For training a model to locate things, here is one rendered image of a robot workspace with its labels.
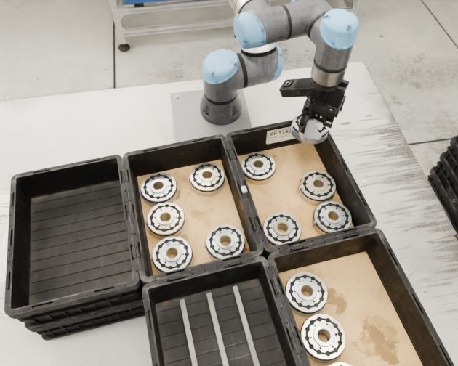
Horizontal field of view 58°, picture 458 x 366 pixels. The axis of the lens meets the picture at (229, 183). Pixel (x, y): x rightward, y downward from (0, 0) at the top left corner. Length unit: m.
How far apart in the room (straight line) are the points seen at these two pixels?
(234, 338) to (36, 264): 0.55
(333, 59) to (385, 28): 2.52
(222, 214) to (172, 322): 0.32
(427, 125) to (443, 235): 1.42
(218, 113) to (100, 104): 0.50
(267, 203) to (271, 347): 0.39
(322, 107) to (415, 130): 1.73
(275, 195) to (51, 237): 0.63
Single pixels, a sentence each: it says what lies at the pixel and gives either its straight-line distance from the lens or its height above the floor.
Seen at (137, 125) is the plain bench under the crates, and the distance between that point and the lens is 1.58.
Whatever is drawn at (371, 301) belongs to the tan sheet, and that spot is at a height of 0.83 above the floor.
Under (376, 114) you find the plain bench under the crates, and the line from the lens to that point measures 1.68.
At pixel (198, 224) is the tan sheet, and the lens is 1.15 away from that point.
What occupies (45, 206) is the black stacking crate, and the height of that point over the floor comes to 0.83.
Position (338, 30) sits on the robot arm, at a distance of 0.89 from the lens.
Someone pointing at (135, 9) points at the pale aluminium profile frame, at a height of 0.30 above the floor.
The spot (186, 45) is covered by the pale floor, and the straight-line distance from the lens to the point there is 3.09.
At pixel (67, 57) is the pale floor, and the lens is 3.18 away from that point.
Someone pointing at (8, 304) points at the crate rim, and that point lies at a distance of 1.07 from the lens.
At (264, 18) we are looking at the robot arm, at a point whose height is 1.32.
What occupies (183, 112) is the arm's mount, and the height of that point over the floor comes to 0.76.
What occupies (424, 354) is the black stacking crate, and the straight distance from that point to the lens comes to 1.09.
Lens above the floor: 1.83
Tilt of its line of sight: 55 degrees down
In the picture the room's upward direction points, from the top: straight up
